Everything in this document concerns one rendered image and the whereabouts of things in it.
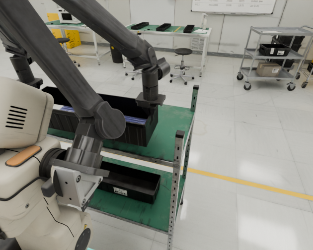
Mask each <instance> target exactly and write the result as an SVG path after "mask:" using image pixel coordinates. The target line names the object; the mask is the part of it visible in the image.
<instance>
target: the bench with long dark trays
mask: <svg viewBox="0 0 313 250"><path fill-rule="evenodd" d="M133 25H135V24H130V25H127V26H126V28H128V29H129V30H130V31H132V32H133V33H135V34H137V33H138V31H139V33H142V35H143V34H144V35H154V36H169V37H184V38H198V39H205V40H204V47H203V54H202V61H201V67H196V66H189V67H190V68H191V69H200V76H199V77H201V75H202V69H203V67H204V65H205V61H206V55H207V48H208V42H209V35H210V33H211V31H212V28H207V27H206V29H205V30H208V32H206V33H198V32H194V31H196V30H198V29H203V28H200V27H194V29H193V31H192V33H184V32H183V30H184V28H185V26H170V27H169V28H167V29H166V30H165V31H156V28H157V27H159V26H160V25H151V24H149V25H148V26H145V27H143V28H141V29H138V30H135V29H131V26H133ZM147 29H150V30H147ZM122 57H123V66H124V68H125V66H126V64H125V62H129V61H127V58H125V56H124V55H122ZM169 65H170V66H172V67H175V66H176V65H177V64H169Z"/></svg>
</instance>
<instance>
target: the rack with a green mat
mask: <svg viewBox="0 0 313 250"><path fill-rule="evenodd" d="M198 92H199V85H194V86H193V91H192V100H191V108H184V107H178V106H172V105H165V104H163V105H162V106H160V105H158V124H157V125H156V127H155V130H154V132H153V134H152V136H151V138H150V140H149V143H148V145H147V147H143V146H138V145H133V144H128V143H123V142H118V141H113V140H108V139H105V140H102V141H103V146H102V150H101V151H105V152H109V153H113V154H117V155H122V156H126V157H130V158H134V159H139V160H143V161H147V162H151V163H156V164H160V165H164V166H168V167H173V173H171V172H167V171H163V170H159V169H155V168H151V167H147V166H142V165H138V164H134V163H130V162H126V161H122V160H118V159H113V158H109V157H105V156H104V157H103V159H102V160H103V161H106V162H110V163H114V164H117V165H122V166H126V167H130V168H134V169H138V170H142V171H146V172H150V173H154V174H158V175H161V178H160V187H159V190H158V192H157V195H156V200H155V201H154V204H149V203H146V202H142V201H139V200H135V199H132V198H128V197H125V196H121V195H118V194H114V193H111V192H107V191H104V190H100V189H97V188H96V189H95V192H94V196H93V198H92V200H91V201H90V203H89V205H88V206H87V208H86V209H89V210H92V211H95V212H98V213H101V214H104V215H107V216H110V217H113V218H117V219H120V220H123V221H126V222H129V223H132V224H135V225H138V226H141V227H144V228H148V229H151V230H154V231H157V232H160V233H163V234H166V235H168V240H167V250H172V243H173V234H174V229H175V224H176V220H177V216H178V212H179V208H180V205H182V204H183V197H184V190H185V183H186V176H187V169H188V162H189V155H190V148H191V141H192V134H193V127H194V120H195V113H196V106H197V99H198ZM46 136H47V137H52V138H55V139H57V140H58V141H62V142H66V143H70V144H72V143H73V140H74V137H75V133H73V132H68V131H63V130H58V129H53V128H48V131H47V135H46ZM184 154H185V157H184V165H183V173H182V175H181V174H180V171H181V164H182V160H183V156H184Z"/></svg>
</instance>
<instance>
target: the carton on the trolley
mask: <svg viewBox="0 0 313 250"><path fill-rule="evenodd" d="M280 69H281V66H280V65H279V64H277V63H275V62H259V63H258V66H257V69H256V73H257V74H259V75H260V76H278V75H279V72H280Z"/></svg>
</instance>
